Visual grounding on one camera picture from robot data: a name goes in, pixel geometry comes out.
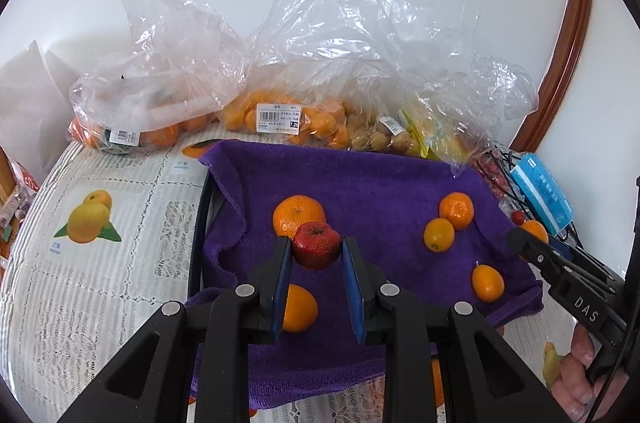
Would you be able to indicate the red box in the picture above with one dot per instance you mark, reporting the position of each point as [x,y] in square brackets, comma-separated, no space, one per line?
[25,178]

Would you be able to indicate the pile of bagged mandarins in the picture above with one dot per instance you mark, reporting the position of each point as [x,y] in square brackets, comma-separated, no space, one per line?
[325,123]

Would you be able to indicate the pile of brown longans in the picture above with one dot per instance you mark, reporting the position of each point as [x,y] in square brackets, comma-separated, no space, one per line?
[370,135]

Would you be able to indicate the bumpy round mandarin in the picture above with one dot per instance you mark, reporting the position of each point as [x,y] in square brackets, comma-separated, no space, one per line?
[456,210]
[295,213]

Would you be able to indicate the pile of bagged persimmons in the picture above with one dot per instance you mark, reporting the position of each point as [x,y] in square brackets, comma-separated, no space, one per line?
[160,136]

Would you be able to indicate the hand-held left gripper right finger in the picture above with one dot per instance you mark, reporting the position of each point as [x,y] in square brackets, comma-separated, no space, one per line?
[351,293]

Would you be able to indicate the small clear plastic bag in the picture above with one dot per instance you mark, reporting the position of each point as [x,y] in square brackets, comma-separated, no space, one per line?
[165,53]

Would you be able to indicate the blue tissue pack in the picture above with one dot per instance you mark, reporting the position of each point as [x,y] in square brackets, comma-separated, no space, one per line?
[542,193]

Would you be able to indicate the yellow green plastic packet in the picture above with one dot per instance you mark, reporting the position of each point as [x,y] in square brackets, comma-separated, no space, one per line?
[440,143]

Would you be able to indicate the wooden furniture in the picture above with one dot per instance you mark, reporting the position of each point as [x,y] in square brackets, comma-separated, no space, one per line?
[4,173]

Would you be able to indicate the loose red cherry tomato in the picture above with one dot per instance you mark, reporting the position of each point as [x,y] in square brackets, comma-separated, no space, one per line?
[520,217]

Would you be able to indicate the smooth oval orange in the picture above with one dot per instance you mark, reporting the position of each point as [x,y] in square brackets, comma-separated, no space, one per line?
[439,234]

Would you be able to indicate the black tray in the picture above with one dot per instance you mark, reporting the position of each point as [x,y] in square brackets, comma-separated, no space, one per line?
[196,233]

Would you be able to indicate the purple towel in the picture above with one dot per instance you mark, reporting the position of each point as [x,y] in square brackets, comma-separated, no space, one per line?
[390,203]

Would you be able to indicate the person's right hand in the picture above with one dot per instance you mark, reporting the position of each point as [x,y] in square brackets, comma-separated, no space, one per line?
[570,383]

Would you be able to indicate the large clear plastic bag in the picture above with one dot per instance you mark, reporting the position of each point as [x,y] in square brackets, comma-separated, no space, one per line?
[360,28]

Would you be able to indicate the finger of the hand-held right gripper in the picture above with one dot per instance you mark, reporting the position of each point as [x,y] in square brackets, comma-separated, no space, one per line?
[590,267]
[582,303]

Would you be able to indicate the pack of red tomatoes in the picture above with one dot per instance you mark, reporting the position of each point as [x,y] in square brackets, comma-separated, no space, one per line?
[495,183]

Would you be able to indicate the small red apple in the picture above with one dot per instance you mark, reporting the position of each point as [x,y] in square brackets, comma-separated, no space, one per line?
[316,245]

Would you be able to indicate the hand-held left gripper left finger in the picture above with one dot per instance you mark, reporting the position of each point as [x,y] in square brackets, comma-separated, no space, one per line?
[281,288]

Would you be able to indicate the brown wooden door frame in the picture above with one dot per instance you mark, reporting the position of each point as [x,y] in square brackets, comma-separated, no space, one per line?
[575,33]

